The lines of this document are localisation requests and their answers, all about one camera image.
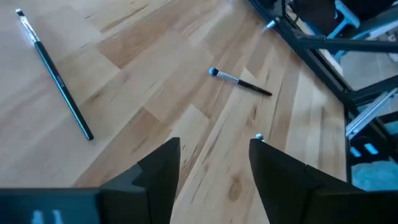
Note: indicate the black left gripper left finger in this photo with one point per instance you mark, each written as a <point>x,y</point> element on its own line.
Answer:
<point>149,186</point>

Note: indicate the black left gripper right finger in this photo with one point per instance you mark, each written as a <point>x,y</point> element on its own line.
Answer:
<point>280,180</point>

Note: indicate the small round-head makeup brush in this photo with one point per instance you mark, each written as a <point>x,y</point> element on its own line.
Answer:
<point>239,81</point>

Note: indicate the long black silver-ferrule brush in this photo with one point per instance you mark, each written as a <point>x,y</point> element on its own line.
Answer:
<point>56,76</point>

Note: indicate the blue stool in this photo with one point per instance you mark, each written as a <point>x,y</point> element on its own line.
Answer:
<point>346,21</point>

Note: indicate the silver aluminium rail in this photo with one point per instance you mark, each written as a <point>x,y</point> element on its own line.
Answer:
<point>370,113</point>

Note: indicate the black table frame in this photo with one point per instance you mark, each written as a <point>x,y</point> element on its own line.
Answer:
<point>323,43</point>

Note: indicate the silver frame bolt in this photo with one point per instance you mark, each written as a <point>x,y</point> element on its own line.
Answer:
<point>270,25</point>

